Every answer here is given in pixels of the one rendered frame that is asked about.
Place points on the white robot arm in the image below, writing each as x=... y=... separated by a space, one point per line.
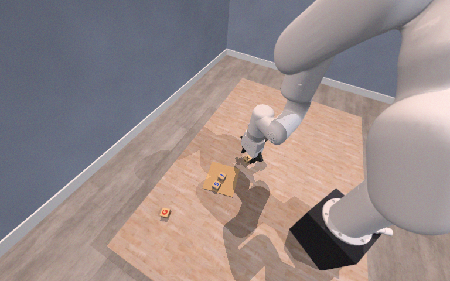
x=408 y=144

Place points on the tan flat mat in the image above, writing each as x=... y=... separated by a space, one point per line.
x=228 y=186

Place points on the tan letter block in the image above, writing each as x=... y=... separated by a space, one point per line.
x=221 y=176
x=247 y=159
x=165 y=213
x=216 y=185

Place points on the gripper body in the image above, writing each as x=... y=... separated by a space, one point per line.
x=252 y=148

